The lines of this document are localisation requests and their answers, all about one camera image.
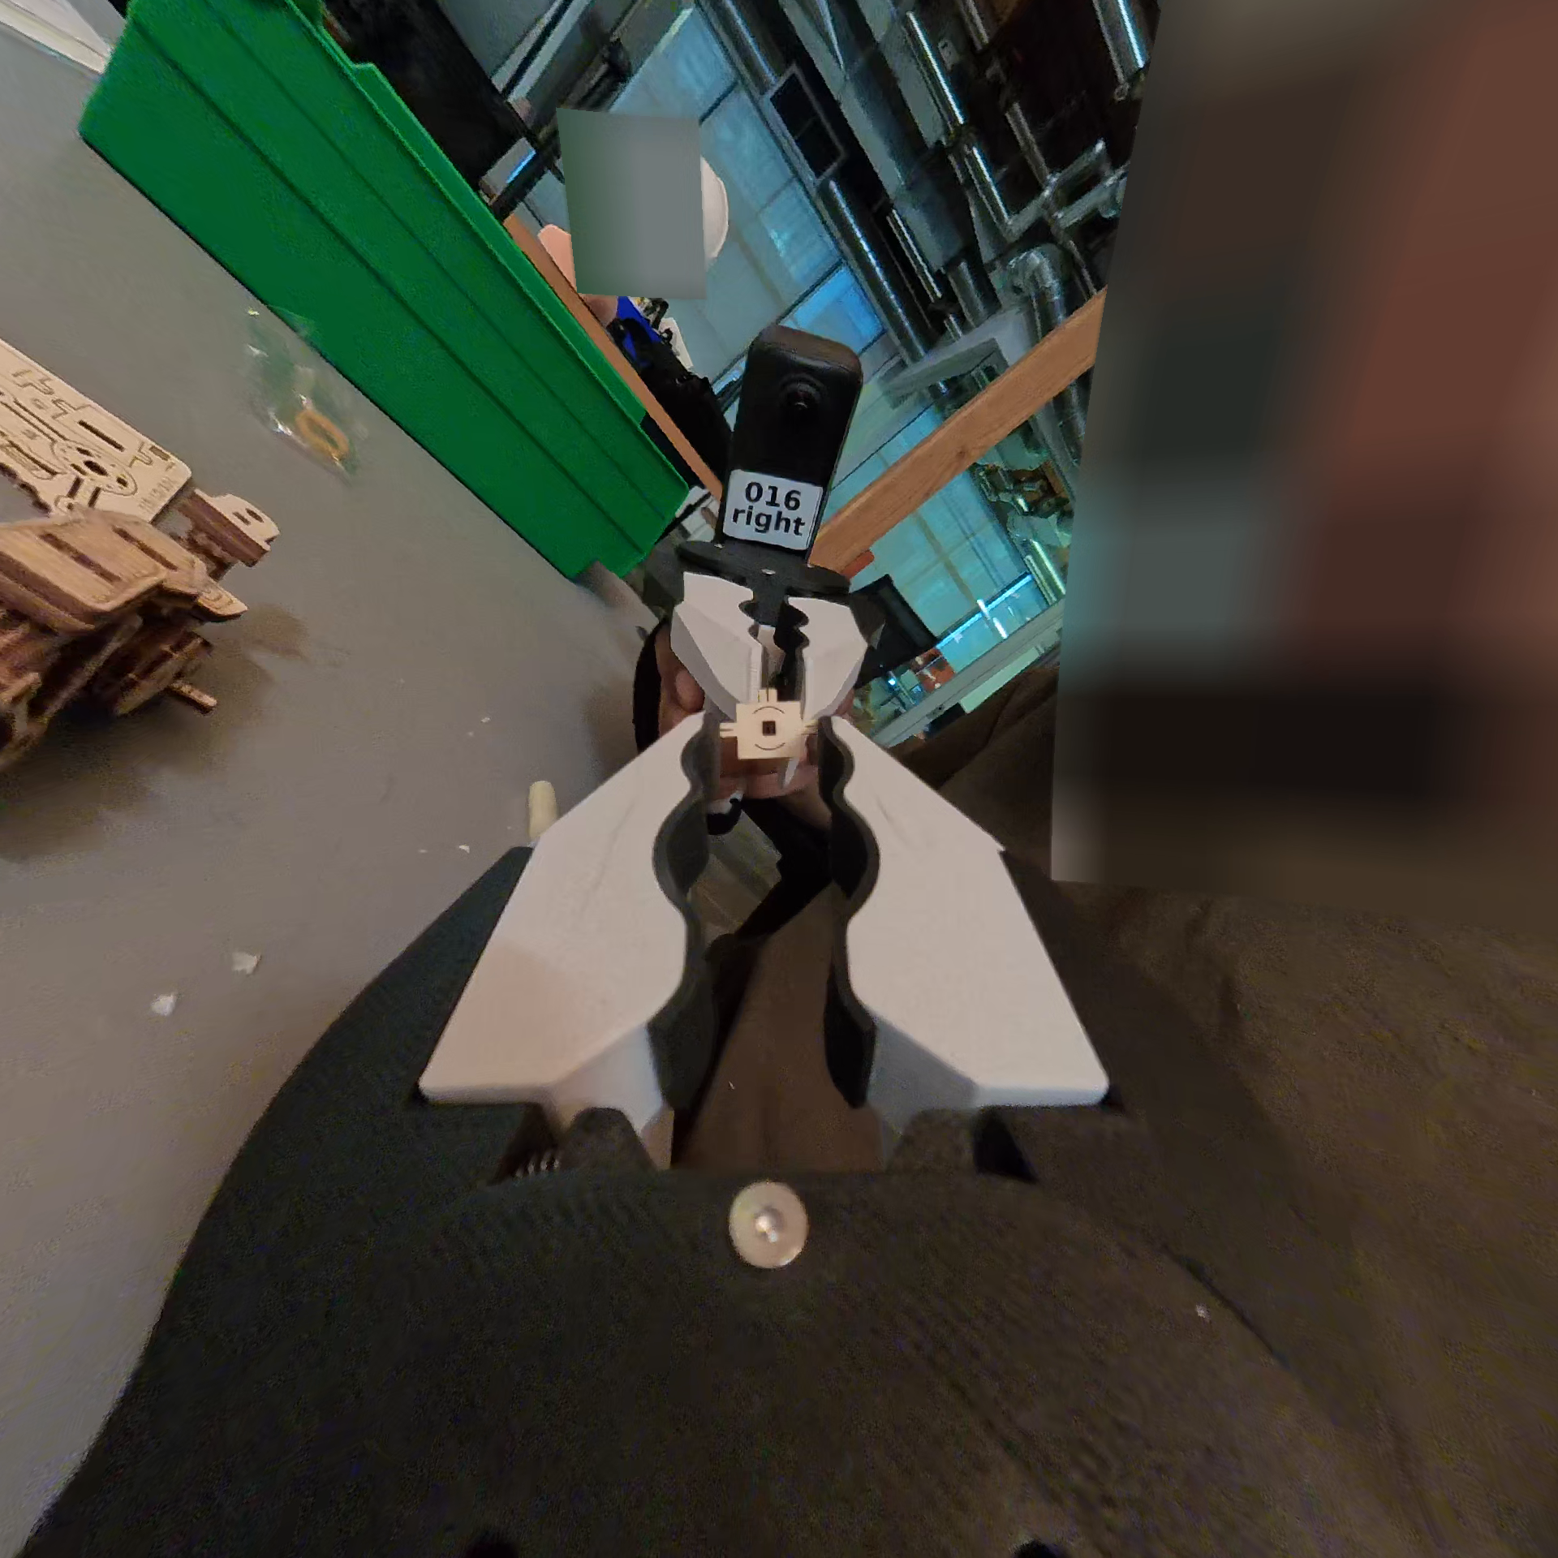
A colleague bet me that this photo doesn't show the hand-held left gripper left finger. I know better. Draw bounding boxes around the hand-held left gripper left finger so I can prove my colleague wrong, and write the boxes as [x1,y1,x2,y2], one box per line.
[421,713,722,1134]

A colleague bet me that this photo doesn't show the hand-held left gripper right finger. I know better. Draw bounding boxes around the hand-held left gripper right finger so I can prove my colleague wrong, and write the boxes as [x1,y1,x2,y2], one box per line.
[813,713,1111,1134]

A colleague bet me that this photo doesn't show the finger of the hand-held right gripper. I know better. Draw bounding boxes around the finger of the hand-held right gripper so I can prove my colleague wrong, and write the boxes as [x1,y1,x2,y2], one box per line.
[779,598,881,722]
[674,572,772,720]

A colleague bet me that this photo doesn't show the small wooden puzzle piece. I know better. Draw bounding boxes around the small wooden puzzle piece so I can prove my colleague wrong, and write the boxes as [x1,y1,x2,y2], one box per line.
[718,689,820,767]

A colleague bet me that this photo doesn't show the grey desk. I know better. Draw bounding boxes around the grey desk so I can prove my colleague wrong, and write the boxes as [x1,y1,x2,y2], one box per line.
[0,23,683,1558]

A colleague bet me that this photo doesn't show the person's right hand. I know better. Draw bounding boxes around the person's right hand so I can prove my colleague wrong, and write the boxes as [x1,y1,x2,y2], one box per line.
[655,622,803,807]

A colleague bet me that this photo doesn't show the wooden beam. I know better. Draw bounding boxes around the wooden beam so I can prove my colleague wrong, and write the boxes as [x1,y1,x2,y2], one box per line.
[803,286,1109,579]

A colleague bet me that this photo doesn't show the silver ventilation pipes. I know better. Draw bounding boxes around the silver ventilation pipes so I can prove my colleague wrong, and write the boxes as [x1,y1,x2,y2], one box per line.
[694,0,1158,368]

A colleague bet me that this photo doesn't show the green plastic bin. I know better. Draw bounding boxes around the green plastic bin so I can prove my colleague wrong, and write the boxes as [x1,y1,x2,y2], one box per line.
[78,0,694,579]

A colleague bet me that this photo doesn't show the small clear plastic bag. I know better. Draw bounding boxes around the small clear plastic bag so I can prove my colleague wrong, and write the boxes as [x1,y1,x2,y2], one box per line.
[243,310,367,477]

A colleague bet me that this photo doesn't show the wooden motorcycle model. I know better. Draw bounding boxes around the wooden motorcycle model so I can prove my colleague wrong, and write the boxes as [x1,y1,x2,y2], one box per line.
[0,494,282,774]

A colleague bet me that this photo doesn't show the wooden puzzle sheet round holes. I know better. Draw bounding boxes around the wooden puzzle sheet round holes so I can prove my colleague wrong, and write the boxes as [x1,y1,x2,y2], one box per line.
[0,338,195,525]

